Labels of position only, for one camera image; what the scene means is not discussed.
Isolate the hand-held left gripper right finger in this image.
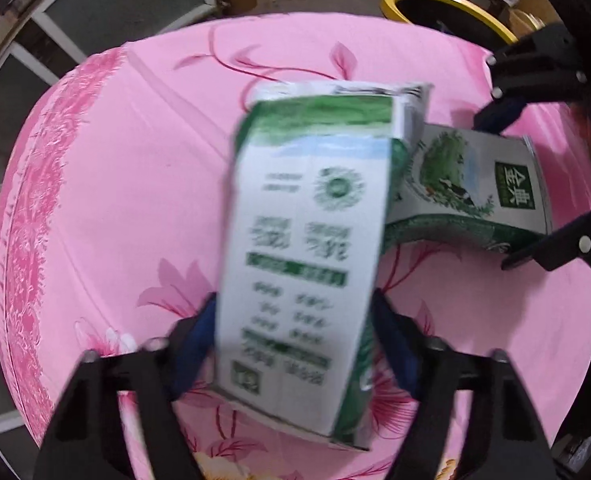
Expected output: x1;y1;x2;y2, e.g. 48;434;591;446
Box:
373;290;556;480

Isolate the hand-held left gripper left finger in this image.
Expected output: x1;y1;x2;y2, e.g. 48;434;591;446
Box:
33;292;221;480

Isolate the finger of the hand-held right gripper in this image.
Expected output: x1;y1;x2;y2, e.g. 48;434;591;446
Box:
473;22;589;136
500;210;591;286

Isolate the green and white milk carton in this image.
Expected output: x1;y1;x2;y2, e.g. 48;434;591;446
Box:
210;81;433;453
383;122;553;256

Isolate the yellow round trash bin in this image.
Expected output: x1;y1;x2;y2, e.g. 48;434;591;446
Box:
380;0;520;46

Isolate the black bin liner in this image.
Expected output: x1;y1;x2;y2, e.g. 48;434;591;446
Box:
398;0;506;41

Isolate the pink floral tablecloth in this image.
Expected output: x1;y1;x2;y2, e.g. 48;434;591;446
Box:
0;10;591;480

